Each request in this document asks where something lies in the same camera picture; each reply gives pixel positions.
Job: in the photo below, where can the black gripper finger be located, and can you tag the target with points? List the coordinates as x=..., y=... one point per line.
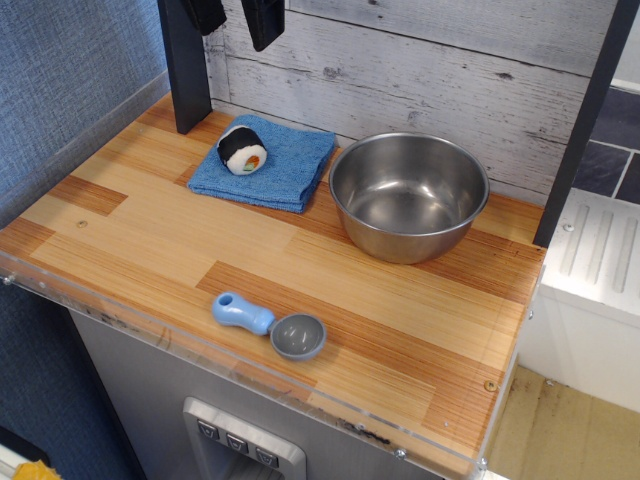
x=206, y=15
x=265, y=20

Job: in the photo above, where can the stainless steel pot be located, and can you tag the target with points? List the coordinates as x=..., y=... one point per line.
x=407, y=198

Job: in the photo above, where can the blue folded cloth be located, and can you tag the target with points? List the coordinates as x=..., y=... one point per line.
x=296, y=160

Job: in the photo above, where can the plush sushi roll toy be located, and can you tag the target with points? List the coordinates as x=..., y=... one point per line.
x=241, y=150

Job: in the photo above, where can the blue grey toy scoop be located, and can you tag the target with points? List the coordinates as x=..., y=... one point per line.
x=295, y=337

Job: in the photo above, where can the clear acrylic edge guard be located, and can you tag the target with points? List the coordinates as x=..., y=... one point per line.
x=415, y=359

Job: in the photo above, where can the silver dispenser panel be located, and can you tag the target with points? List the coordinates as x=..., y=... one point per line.
x=227, y=447

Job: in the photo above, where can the white ridged side counter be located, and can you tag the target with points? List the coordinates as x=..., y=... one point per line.
x=583, y=326

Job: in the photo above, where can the yellow object at corner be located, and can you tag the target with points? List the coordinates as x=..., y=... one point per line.
x=35, y=471

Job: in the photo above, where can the dark grey left post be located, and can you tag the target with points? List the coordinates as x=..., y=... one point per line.
x=185, y=58

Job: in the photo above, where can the dark grey post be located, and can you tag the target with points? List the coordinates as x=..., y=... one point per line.
x=185, y=58
x=609, y=56

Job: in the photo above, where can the dark grey right post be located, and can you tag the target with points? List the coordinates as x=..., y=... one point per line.
x=609, y=56

